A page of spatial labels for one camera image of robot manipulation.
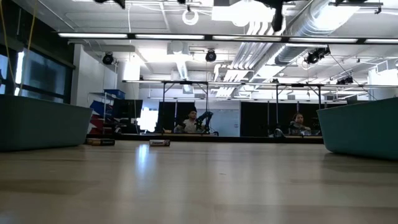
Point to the silver ventilation duct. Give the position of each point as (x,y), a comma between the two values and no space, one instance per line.
(311,21)

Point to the background black robot arm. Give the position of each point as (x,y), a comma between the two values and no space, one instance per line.
(205,118)

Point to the black aluminium table frame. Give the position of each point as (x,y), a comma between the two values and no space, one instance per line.
(233,139)

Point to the person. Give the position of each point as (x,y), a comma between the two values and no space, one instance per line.
(298,126)
(189,124)

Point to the black ceiling speaker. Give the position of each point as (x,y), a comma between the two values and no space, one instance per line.
(108,58)
(211,56)

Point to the black computer monitor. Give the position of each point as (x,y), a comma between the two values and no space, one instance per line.
(127,108)

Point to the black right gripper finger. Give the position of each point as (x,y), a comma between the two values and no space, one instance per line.
(277,20)

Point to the long ceiling light strip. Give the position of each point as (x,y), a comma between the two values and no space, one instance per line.
(171,36)

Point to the teal plastic bin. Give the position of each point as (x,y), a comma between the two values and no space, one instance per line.
(40,124)
(360,130)

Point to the blue storage bin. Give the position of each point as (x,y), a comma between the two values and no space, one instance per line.
(114,93)

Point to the black ceiling spotlight cluster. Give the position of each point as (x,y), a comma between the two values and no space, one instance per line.
(317,55)
(344,80)

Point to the silver black Energizer battery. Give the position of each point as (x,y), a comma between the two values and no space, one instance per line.
(160,142)
(102,142)

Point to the black background rig frame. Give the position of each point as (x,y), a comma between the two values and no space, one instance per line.
(186,82)
(298,84)

